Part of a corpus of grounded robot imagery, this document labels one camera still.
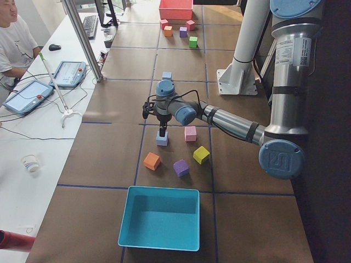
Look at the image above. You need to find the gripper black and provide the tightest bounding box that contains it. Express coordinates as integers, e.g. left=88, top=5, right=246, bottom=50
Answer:
left=157, top=114, right=172, bottom=137

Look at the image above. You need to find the light blue block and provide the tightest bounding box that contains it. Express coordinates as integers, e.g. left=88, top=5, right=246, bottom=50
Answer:
left=156, top=131, right=168, bottom=146
left=162, top=71, right=172, bottom=81

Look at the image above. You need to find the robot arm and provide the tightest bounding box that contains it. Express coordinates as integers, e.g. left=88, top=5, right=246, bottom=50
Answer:
left=143, top=1, right=325, bottom=180

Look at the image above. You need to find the pink block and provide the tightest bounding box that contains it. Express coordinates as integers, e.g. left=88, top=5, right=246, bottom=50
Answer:
left=184, top=126, right=197, bottom=142

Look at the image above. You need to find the orange block left side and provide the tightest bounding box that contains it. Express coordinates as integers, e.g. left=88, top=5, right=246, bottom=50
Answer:
left=143, top=152, right=161, bottom=171

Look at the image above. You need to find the orange block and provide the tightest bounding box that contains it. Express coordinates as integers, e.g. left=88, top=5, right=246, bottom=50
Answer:
left=143, top=152, right=161, bottom=171
left=163, top=26, right=173, bottom=37

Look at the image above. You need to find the purple block left side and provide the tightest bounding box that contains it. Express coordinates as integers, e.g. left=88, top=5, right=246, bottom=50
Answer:
left=173, top=159, right=190, bottom=177

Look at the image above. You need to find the purple block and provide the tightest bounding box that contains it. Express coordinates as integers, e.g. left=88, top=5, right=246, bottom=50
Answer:
left=173, top=159, right=190, bottom=177
left=179, top=27, right=188, bottom=38

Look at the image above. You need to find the yellow block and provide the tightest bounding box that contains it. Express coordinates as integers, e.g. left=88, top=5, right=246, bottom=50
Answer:
left=193, top=146, right=210, bottom=165

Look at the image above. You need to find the teal bin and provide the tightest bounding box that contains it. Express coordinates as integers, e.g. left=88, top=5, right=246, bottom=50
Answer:
left=118, top=186, right=200, bottom=251

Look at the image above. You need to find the green block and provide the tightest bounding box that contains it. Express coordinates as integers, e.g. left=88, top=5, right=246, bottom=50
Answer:
left=189, top=36, right=198, bottom=49

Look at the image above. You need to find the orange block right side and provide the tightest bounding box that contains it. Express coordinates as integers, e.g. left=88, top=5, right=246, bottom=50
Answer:
left=163, top=26, right=173, bottom=37

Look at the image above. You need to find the purple block right side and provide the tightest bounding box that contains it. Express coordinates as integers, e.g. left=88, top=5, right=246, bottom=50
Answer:
left=179, top=27, right=188, bottom=38

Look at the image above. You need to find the red block near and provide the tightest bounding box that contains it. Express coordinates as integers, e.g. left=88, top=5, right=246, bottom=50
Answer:
left=160, top=19, right=169, bottom=30

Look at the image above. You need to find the red block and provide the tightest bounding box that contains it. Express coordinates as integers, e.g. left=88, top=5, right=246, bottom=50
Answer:
left=185, top=20, right=196, bottom=31
left=160, top=19, right=169, bottom=30

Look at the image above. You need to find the red block far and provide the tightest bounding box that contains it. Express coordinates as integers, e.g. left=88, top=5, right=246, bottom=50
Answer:
left=185, top=20, right=196, bottom=31

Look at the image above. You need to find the teach pendant far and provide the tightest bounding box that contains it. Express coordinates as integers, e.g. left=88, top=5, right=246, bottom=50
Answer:
left=53, top=61, right=87, bottom=89

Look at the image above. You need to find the teach pendant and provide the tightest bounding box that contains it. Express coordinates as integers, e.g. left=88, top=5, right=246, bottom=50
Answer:
left=53, top=61, right=87, bottom=89
left=2, top=80, right=53, bottom=115

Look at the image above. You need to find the pink tray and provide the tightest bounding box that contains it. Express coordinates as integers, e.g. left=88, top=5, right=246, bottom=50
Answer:
left=159, top=0, right=193, bottom=20

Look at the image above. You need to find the black monitor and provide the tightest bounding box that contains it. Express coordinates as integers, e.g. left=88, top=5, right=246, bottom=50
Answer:
left=94, top=0, right=118, bottom=28

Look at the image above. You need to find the black keyboard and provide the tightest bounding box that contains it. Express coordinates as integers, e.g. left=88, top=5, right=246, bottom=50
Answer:
left=82, top=15, right=98, bottom=39

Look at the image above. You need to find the teach pendant near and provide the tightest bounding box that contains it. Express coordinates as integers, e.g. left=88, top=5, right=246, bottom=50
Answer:
left=2, top=80, right=53, bottom=115

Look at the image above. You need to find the paper cup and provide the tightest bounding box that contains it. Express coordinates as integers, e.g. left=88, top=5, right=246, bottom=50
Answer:
left=21, top=155, right=39, bottom=173

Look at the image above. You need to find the black computer mouse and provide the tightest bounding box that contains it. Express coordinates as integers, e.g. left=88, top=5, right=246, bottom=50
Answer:
left=48, top=44, right=61, bottom=52

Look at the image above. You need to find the seated person white shirt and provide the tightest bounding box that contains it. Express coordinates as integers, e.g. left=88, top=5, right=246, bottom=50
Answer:
left=1, top=1, right=41, bottom=91

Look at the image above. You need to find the red cylinder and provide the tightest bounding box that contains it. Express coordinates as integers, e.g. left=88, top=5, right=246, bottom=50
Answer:
left=1, top=230, right=36, bottom=252

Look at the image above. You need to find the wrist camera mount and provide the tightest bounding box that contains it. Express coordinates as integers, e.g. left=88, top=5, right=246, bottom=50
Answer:
left=142, top=101, right=157, bottom=119

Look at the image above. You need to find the white pedestal column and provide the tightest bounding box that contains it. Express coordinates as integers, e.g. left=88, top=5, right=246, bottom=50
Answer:
left=217, top=0, right=270, bottom=95

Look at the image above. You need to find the aluminium frame post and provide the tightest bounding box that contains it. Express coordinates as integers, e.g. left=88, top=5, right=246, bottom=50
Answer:
left=62, top=0, right=103, bottom=83

